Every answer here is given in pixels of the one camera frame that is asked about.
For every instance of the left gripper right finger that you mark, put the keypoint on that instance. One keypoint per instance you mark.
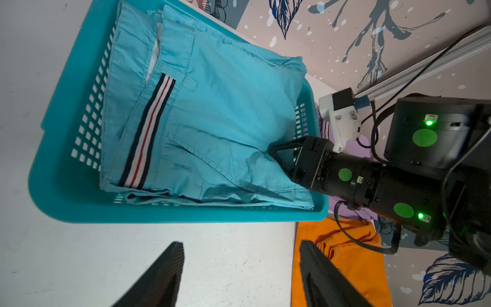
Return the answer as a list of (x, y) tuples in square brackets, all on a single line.
[(323, 284)]

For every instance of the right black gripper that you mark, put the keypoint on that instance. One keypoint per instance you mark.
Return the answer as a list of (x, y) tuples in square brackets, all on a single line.
[(310, 162)]

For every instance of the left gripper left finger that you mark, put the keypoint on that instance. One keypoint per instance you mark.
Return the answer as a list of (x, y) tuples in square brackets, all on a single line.
[(159, 285)]

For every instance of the orange pants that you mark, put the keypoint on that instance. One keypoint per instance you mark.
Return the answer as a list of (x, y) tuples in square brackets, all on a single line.
[(363, 268)]

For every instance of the teal pants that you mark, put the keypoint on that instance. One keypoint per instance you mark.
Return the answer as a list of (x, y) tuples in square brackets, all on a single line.
[(189, 115)]

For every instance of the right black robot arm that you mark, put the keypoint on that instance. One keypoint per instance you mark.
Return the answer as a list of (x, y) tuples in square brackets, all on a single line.
[(434, 179)]

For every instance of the teal plastic basket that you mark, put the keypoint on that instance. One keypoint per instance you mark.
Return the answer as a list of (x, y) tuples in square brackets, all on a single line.
[(63, 181)]

